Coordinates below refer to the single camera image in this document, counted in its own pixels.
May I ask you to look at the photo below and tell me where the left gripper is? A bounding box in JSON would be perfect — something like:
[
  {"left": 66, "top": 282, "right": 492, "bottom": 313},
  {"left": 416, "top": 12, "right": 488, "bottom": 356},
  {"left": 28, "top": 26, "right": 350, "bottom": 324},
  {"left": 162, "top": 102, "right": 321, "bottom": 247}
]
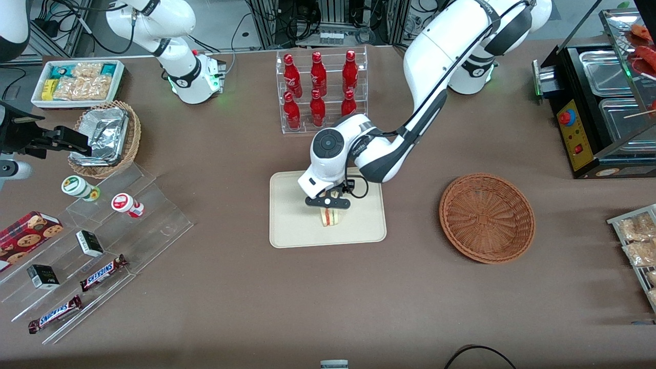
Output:
[{"left": 298, "top": 172, "right": 350, "bottom": 202}]

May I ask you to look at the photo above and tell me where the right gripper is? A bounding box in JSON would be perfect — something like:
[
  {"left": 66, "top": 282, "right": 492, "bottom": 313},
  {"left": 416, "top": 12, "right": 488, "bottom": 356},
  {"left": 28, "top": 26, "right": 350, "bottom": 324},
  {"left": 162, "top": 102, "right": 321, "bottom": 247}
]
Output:
[{"left": 0, "top": 101, "right": 93, "bottom": 160}]

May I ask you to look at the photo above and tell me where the beige plastic tray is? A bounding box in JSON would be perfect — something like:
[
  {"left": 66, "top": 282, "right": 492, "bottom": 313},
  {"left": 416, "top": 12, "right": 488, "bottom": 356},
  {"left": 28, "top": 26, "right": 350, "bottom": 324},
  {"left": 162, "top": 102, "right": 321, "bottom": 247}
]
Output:
[{"left": 270, "top": 166, "right": 387, "bottom": 249}]

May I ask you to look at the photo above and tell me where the light wicker basket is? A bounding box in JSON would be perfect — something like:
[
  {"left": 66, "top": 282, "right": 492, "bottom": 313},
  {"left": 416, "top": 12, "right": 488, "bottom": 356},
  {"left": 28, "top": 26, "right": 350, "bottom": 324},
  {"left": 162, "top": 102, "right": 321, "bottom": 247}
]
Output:
[{"left": 68, "top": 100, "right": 142, "bottom": 179}]

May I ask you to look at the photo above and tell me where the round brown wicker basket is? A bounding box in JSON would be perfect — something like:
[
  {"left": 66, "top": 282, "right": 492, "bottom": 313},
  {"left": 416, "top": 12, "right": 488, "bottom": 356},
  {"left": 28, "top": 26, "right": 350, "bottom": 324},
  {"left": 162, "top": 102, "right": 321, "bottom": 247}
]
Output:
[{"left": 439, "top": 173, "right": 536, "bottom": 264}]

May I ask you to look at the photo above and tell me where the silver metal snack tray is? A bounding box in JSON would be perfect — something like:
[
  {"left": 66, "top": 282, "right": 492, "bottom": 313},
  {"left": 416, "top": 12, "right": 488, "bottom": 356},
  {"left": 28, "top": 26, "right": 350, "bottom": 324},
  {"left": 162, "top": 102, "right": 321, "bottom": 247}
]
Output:
[{"left": 607, "top": 204, "right": 656, "bottom": 313}]

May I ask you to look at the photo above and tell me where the green lid yogurt cup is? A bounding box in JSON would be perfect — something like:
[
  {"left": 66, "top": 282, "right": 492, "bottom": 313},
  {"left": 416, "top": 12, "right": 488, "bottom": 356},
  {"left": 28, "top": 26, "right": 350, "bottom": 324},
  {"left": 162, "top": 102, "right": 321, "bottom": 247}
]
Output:
[{"left": 61, "top": 175, "right": 101, "bottom": 202}]

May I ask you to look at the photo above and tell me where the white rectangular snack bin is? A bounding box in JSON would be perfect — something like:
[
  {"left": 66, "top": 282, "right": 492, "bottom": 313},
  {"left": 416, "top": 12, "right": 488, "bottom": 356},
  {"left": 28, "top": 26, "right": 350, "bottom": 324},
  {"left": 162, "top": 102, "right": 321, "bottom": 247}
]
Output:
[{"left": 31, "top": 59, "right": 126, "bottom": 110}]

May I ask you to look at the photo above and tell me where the aluminium foil container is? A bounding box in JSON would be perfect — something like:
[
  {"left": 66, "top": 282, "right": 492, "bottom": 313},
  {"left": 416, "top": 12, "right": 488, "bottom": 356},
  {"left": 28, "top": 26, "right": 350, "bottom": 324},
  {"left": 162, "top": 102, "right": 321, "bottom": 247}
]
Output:
[{"left": 71, "top": 107, "right": 130, "bottom": 167}]

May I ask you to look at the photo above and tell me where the large rice cracker bag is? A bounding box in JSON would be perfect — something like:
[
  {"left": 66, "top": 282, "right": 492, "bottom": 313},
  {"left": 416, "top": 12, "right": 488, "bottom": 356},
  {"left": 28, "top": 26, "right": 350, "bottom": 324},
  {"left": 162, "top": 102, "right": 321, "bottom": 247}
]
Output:
[{"left": 53, "top": 76, "right": 112, "bottom": 101}]

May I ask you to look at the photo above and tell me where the clear acrylic bottle rack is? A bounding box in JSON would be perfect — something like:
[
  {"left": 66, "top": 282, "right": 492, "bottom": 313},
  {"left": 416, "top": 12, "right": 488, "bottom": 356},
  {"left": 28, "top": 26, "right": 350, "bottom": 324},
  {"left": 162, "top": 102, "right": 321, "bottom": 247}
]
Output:
[{"left": 276, "top": 45, "right": 368, "bottom": 135}]

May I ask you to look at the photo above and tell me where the small rice cracker bag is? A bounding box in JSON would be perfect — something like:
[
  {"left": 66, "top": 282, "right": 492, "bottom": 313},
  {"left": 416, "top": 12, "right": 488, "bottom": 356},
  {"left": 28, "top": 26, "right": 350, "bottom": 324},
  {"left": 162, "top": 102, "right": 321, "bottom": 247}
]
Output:
[{"left": 71, "top": 62, "right": 104, "bottom": 78}]

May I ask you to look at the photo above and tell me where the red lid yogurt cup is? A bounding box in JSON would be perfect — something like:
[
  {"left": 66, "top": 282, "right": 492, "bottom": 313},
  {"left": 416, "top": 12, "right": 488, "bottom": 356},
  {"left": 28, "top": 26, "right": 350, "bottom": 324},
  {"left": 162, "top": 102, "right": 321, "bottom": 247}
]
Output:
[{"left": 111, "top": 193, "right": 146, "bottom": 219}]

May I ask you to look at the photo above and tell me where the red cookie box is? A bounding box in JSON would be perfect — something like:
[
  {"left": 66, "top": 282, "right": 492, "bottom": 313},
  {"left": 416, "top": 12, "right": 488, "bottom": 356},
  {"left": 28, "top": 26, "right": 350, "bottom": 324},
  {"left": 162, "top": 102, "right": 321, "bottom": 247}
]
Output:
[{"left": 0, "top": 211, "right": 65, "bottom": 273}]

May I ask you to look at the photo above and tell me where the small black box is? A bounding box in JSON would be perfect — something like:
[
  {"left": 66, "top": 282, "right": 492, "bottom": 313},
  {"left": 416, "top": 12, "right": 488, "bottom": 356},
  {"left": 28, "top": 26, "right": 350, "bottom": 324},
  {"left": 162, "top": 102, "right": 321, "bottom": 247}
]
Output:
[
  {"left": 76, "top": 230, "right": 105, "bottom": 258},
  {"left": 27, "top": 264, "right": 60, "bottom": 291}
]

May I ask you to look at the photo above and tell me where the clear acrylic stepped stand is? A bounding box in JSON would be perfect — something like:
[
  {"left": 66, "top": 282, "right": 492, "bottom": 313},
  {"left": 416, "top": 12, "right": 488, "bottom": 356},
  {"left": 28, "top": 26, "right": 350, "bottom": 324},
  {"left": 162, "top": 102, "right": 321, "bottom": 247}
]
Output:
[{"left": 0, "top": 162, "right": 194, "bottom": 345}]

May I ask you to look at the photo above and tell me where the snickers chocolate bar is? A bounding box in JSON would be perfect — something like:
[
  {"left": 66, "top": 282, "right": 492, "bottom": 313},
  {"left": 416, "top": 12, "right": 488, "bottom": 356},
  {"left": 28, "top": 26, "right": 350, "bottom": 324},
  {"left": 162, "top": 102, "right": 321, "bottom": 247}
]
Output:
[
  {"left": 28, "top": 295, "right": 83, "bottom": 335},
  {"left": 79, "top": 254, "right": 129, "bottom": 293}
]

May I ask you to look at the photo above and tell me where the metal equipment rack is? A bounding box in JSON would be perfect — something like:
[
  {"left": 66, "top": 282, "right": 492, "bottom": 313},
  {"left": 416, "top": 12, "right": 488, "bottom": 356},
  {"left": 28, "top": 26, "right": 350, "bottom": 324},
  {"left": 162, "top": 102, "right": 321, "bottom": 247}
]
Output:
[{"left": 246, "top": 0, "right": 411, "bottom": 49}]

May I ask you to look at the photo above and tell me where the black food warmer machine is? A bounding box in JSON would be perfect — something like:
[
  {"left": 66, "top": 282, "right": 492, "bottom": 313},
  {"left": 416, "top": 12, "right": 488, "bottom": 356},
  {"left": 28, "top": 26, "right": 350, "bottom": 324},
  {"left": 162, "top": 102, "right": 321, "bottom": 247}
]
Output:
[{"left": 532, "top": 8, "right": 656, "bottom": 180}]

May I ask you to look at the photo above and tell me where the stainless steel pan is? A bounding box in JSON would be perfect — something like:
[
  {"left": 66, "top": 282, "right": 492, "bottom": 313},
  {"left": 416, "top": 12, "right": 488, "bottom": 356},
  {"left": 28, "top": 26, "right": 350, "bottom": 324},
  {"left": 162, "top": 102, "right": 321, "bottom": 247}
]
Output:
[
  {"left": 599, "top": 97, "right": 656, "bottom": 154},
  {"left": 579, "top": 49, "right": 635, "bottom": 97}
]

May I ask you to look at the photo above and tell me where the black floor cable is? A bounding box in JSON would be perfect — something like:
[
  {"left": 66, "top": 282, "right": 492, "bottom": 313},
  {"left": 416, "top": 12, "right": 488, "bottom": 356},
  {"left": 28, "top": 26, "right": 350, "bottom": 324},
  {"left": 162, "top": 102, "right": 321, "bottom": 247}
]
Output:
[{"left": 443, "top": 344, "right": 518, "bottom": 369}]

